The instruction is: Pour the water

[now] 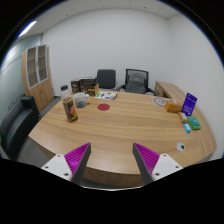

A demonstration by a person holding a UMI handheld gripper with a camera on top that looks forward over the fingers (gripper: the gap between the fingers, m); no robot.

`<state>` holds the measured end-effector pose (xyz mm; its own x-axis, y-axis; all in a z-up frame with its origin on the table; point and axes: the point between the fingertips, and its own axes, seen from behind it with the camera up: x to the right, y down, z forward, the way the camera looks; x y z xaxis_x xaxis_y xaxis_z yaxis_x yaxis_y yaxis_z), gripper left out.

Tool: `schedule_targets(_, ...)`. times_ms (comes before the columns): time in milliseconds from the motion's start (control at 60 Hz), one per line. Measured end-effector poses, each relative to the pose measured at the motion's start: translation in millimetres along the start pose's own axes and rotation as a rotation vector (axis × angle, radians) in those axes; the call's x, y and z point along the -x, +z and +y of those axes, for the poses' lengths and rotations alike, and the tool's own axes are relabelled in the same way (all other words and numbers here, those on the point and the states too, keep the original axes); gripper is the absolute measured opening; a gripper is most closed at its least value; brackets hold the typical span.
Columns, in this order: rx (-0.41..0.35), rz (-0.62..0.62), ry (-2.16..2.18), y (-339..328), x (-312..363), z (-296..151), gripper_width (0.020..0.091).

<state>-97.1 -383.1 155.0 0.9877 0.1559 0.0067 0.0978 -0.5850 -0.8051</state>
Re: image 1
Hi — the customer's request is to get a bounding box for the small blue box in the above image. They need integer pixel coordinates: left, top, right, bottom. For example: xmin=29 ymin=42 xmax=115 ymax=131
xmin=182 ymin=122 xmax=193 ymax=134

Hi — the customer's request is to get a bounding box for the round white printed disc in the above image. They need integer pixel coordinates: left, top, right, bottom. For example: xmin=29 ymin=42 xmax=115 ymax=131
xmin=153 ymin=96 xmax=170 ymax=108

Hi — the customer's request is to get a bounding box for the purple standing sign card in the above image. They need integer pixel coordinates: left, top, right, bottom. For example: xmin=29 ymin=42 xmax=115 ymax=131
xmin=181 ymin=92 xmax=198 ymax=117

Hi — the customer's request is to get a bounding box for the black sofa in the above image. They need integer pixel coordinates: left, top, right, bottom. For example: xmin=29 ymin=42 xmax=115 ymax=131
xmin=0 ymin=95 xmax=40 ymax=160

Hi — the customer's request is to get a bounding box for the clear bottle with black cap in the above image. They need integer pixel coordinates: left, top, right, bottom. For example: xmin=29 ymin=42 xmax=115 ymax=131
xmin=60 ymin=85 xmax=79 ymax=123

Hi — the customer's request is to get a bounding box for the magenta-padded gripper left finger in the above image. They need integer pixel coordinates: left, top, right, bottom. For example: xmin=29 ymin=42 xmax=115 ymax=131
xmin=41 ymin=142 xmax=92 ymax=185

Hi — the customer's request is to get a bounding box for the white and grey mug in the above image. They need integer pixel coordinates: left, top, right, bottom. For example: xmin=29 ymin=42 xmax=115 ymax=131
xmin=73 ymin=92 xmax=91 ymax=109

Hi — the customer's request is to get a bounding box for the dark brown box orange print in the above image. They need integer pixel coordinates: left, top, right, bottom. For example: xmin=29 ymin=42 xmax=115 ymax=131
xmin=81 ymin=83 xmax=100 ymax=97

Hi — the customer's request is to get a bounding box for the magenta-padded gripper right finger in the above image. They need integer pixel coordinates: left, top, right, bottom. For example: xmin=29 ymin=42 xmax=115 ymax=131
xmin=132 ymin=142 xmax=184 ymax=186

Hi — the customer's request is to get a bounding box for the white printed leaflet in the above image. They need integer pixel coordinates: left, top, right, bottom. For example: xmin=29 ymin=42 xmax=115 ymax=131
xmin=94 ymin=91 xmax=119 ymax=101

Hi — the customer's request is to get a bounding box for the long ceiling light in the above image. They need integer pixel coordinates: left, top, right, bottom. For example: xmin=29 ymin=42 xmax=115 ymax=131
xmin=17 ymin=20 xmax=38 ymax=39

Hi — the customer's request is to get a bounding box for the tall dark brown box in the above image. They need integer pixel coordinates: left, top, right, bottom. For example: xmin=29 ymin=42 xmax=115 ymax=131
xmin=70 ymin=78 xmax=82 ymax=94

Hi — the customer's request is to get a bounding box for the green box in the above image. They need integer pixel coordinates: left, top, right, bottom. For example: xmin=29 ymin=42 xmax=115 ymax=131
xmin=186 ymin=115 xmax=202 ymax=131

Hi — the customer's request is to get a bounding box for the round white cable grommet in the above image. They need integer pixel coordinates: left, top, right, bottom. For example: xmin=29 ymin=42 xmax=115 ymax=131
xmin=176 ymin=141 xmax=186 ymax=152

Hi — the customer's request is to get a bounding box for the small yellow box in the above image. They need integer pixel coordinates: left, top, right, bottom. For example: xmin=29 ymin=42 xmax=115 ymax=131
xmin=177 ymin=111 xmax=189 ymax=124

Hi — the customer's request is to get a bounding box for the wooden cabinet with glass doors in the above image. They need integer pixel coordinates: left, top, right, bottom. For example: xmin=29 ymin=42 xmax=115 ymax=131
xmin=21 ymin=44 xmax=55 ymax=113

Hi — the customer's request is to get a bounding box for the flat round red coaster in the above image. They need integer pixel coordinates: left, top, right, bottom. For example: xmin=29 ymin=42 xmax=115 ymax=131
xmin=97 ymin=103 xmax=111 ymax=112

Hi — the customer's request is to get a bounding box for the wooden side desk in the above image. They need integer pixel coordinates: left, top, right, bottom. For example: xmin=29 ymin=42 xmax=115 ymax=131
xmin=154 ymin=80 xmax=188 ymax=104

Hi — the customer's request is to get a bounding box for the black mesh office chair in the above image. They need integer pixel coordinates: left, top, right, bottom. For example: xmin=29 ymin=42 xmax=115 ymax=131
xmin=118 ymin=68 xmax=155 ymax=96

